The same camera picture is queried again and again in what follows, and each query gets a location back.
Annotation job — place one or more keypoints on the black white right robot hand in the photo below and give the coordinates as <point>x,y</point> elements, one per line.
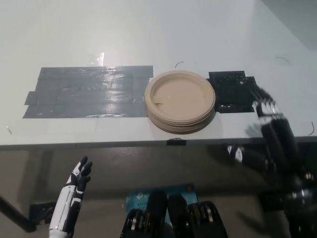
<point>280,143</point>

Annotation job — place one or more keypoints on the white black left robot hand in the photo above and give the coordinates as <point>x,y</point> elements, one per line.
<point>67,198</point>

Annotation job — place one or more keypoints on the beige paper plate stack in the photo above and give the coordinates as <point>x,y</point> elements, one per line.
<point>179,99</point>

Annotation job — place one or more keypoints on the black metal rod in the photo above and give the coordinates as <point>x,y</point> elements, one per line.
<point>15,213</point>

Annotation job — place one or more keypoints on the blue box on floor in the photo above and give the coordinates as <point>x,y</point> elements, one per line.
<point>138,198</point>

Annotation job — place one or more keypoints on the small black edge tape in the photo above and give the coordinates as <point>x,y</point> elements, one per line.
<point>176,142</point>

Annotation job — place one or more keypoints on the clear tape piece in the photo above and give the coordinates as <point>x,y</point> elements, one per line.
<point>96,58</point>

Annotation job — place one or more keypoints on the grey duct tape patch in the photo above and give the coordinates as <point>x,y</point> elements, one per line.
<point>86,94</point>

